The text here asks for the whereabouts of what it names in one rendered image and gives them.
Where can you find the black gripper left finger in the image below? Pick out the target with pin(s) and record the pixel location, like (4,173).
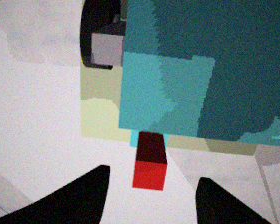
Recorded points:
(80,202)

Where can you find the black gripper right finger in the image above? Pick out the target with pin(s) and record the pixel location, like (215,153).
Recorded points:
(215,205)

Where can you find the red-headed metal pin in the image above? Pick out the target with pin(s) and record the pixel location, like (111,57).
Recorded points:
(150,163)

